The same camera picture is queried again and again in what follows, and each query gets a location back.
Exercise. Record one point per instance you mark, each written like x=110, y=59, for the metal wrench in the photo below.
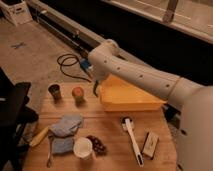
x=49, y=159

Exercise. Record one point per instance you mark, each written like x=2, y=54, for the white cardboard box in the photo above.
x=17, y=14

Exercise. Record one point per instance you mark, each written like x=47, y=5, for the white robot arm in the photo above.
x=193, y=100

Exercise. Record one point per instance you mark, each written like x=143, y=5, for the dark metal cup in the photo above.
x=54, y=90

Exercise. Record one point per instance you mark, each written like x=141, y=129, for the dark grape bunch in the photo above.
x=98, y=147

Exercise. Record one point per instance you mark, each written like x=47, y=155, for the white plastic cup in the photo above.
x=83, y=148

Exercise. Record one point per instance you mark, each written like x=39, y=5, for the blue cloth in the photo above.
x=63, y=132

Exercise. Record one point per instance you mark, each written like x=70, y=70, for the green pepper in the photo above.
x=95, y=88

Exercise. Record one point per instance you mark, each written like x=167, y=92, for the black chair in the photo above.
x=14, y=115

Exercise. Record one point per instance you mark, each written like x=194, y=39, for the orange-lidded small jar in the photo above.
x=78, y=94

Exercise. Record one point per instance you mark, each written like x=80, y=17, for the black and white box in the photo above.
x=150, y=144

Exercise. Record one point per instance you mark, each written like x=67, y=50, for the yellow plastic tray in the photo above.
x=118, y=95

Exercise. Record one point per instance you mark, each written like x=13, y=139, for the white long-handled brush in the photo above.
x=127, y=125

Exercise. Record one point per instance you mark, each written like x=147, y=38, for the blue power adapter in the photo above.
x=85, y=64

